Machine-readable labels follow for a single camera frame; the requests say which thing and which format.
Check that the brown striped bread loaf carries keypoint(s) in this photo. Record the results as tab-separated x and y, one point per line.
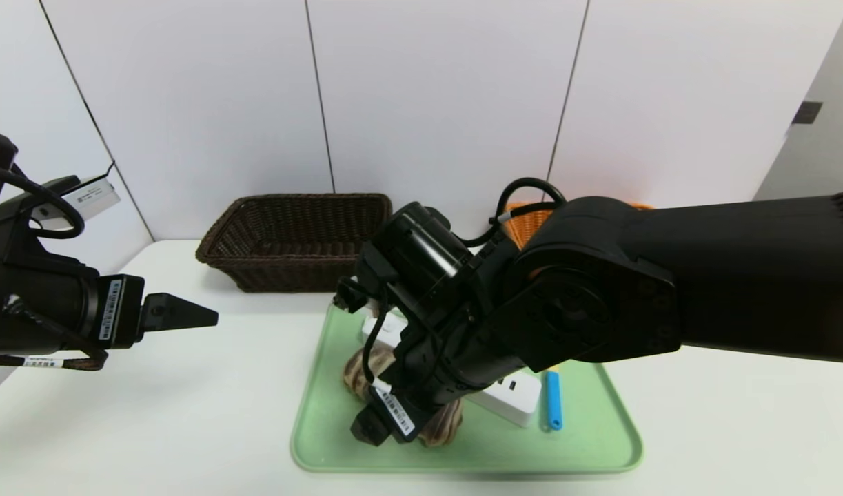
359	375

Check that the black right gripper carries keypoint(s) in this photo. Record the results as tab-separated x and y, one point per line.
392	414

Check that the dark brown wicker basket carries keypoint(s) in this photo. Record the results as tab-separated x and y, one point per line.
290	234

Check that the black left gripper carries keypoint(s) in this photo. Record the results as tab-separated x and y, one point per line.
118	310

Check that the orange wicker basket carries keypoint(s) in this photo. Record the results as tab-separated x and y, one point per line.
528	224

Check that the black wall mounted fixture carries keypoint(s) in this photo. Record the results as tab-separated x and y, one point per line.
807	112

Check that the light green plastic tray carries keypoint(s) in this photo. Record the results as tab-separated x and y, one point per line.
586	427

